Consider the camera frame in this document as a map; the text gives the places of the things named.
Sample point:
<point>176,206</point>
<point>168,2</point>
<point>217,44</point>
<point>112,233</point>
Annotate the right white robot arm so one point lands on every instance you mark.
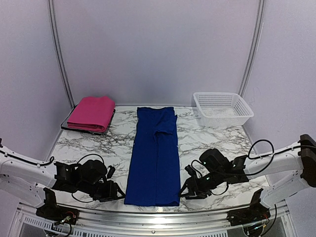
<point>299,158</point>

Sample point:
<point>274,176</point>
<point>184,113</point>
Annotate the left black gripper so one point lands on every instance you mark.
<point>110,194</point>

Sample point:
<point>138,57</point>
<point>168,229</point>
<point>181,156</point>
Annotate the blue garment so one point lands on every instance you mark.
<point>154,172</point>

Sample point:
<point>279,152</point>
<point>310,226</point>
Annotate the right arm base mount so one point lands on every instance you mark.
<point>254,213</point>

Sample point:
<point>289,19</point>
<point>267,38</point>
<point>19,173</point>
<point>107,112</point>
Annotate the aluminium front frame rail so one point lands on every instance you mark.
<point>106,223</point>

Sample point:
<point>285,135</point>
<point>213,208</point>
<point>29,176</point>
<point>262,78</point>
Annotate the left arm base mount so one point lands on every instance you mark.
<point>58,214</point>

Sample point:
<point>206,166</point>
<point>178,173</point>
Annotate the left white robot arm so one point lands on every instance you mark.
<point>33,181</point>

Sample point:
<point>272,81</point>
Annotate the pink trousers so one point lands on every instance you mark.
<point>92,114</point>

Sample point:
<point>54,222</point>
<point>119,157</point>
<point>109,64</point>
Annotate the white plastic laundry basket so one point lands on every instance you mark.
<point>221,109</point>

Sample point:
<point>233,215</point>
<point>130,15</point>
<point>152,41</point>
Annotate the right aluminium corner post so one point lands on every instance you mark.
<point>259,22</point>

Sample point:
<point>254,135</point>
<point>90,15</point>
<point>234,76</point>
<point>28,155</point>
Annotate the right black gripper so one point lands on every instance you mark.
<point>197,188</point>

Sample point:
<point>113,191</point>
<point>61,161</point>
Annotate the folded grey polo shirt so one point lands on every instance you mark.
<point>64,126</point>

